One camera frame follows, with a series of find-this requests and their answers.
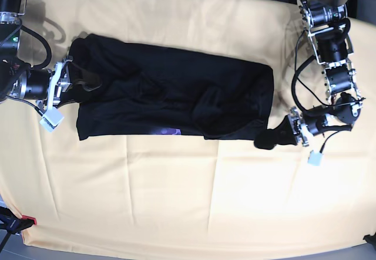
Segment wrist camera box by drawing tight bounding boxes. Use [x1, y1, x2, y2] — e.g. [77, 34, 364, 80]
[39, 107, 64, 133]
[307, 150, 323, 166]

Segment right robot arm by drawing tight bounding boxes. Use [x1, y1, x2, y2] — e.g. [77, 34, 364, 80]
[1, 0, 102, 114]

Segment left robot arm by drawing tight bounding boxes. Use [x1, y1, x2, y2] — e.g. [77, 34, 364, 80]
[254, 0, 364, 150]

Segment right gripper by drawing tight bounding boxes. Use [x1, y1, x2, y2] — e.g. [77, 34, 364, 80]
[8, 62, 102, 109]

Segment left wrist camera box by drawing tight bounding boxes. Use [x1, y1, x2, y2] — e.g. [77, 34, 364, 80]
[307, 150, 323, 166]

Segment black T-shirt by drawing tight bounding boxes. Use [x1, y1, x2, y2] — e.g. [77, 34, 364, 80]
[69, 34, 274, 140]

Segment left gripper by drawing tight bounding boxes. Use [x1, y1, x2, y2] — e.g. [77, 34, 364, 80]
[254, 107, 331, 150]

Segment blue red table clamp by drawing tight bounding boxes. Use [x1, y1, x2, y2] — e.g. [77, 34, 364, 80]
[1, 207, 36, 234]

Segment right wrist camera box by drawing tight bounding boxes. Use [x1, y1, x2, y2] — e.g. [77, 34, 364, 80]
[39, 107, 64, 133]

